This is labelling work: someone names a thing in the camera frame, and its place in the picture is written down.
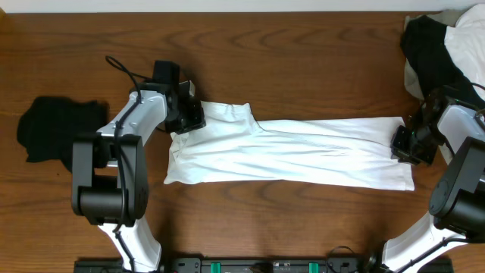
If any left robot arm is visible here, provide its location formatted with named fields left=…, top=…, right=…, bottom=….
left=71, top=80, right=205, bottom=272

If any white printed garment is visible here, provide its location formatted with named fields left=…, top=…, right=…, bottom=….
left=444, top=4, right=484, bottom=99

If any white t-shirt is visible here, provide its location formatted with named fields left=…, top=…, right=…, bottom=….
left=164, top=102, right=415, bottom=191

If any black garment in pile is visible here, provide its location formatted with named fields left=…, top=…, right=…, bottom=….
left=400, top=15, right=484, bottom=108

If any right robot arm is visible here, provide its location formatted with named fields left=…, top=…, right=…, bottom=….
left=375, top=105, right=484, bottom=272

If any folded black garment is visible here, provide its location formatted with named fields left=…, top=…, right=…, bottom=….
left=17, top=96, right=109, bottom=171

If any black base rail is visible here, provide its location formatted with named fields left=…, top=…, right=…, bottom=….
left=74, top=253, right=455, bottom=273

